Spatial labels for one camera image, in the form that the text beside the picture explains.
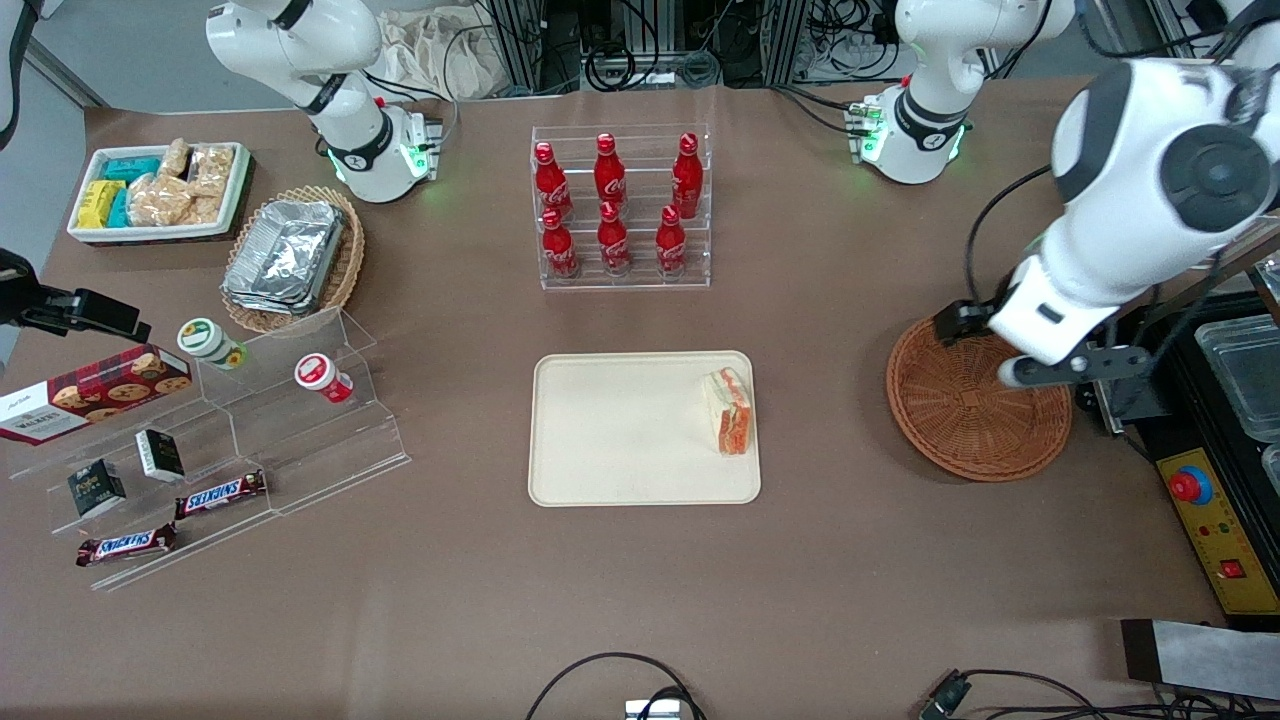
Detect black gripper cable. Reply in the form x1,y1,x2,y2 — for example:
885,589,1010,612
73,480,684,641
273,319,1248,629
963,165,1053,306

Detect black machine base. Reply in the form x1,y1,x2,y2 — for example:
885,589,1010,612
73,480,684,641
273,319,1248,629
1074,235,1280,633

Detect red tartan cookie box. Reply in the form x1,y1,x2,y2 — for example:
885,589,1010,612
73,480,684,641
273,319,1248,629
0,343,194,447

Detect clear plastic container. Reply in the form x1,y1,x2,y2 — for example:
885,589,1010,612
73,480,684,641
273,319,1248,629
1194,314,1280,443

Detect white rectangular snack tray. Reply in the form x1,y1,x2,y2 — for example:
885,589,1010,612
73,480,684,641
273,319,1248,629
66,142,253,247

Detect beige cloth bag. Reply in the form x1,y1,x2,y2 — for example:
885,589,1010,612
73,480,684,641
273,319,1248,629
378,8,503,101

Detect red lid yogurt cup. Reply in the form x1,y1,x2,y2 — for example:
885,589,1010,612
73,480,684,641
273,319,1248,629
293,352,355,406

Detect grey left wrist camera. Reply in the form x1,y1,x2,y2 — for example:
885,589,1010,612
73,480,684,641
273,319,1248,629
997,343,1153,392

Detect beige plastic tray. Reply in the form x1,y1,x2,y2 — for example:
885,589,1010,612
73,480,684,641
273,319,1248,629
527,350,763,508

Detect black cable with connector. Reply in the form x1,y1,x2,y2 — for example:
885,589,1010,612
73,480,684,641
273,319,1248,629
918,668,1280,720

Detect clear acrylic bottle rack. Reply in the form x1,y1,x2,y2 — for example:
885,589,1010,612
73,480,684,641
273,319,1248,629
530,124,714,292

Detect small black box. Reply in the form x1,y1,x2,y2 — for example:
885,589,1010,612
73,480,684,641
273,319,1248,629
134,427,187,484
66,459,129,520

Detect yellow snack pack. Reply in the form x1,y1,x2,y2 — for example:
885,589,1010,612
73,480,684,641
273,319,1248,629
76,179,127,230

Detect clear acrylic step display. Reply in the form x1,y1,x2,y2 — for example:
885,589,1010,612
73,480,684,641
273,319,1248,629
8,308,413,593

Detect black hanging cable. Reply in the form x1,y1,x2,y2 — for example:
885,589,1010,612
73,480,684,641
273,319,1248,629
0,0,43,153

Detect red cola bottle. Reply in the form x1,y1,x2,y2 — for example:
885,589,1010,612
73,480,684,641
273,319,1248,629
671,132,706,220
594,132,629,208
534,141,575,221
540,207,580,280
655,204,689,279
596,200,632,277

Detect empty round wicker basket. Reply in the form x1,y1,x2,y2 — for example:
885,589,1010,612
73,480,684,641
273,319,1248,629
886,311,1074,484

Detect yellow emergency stop box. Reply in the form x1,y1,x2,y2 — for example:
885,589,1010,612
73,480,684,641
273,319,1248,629
1154,448,1280,617

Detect brown snickers bar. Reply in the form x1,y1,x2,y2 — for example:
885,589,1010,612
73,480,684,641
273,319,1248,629
75,522,180,569
174,469,269,521

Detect grey metal strip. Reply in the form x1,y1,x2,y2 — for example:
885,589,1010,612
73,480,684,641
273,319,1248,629
1119,617,1280,702

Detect aluminium frame rack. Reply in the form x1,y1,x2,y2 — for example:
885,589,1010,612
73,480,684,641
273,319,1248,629
478,0,813,98

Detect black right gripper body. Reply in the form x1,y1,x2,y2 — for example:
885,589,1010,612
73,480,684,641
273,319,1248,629
0,247,46,329

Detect black looped cable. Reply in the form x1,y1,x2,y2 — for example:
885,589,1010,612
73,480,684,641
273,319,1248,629
524,652,709,720

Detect oval wicker basket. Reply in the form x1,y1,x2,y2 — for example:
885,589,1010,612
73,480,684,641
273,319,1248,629
221,184,367,336

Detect green lid yogurt cup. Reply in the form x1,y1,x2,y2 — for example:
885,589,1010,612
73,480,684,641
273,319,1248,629
177,317,248,372

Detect stacked foil containers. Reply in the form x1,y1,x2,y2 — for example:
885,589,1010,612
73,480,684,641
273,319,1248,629
222,199,347,316

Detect triangular sandwich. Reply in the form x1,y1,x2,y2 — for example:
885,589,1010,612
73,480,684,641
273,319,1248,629
702,366,754,458

